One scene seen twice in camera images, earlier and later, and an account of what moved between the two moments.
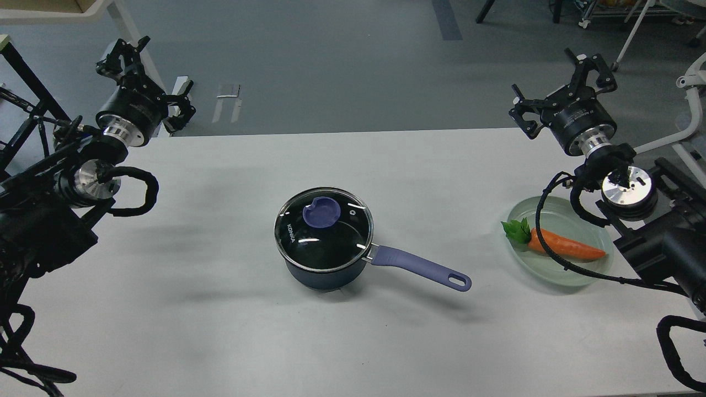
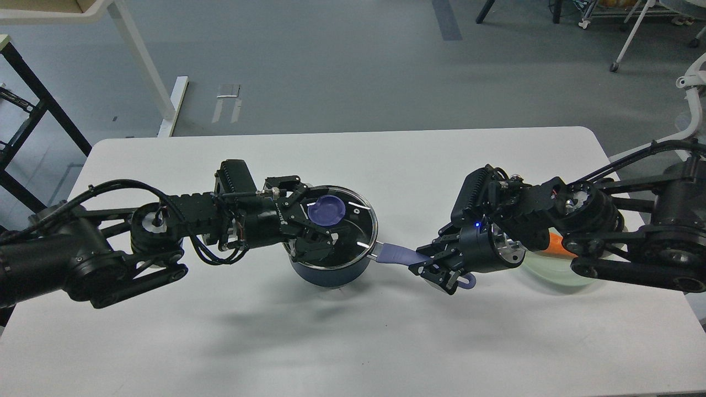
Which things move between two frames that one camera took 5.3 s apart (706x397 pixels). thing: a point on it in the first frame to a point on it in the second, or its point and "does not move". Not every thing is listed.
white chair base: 696,79 does not move
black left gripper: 132,114 to 261,219
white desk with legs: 16,12 does not move
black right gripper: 579,121 to 487,248
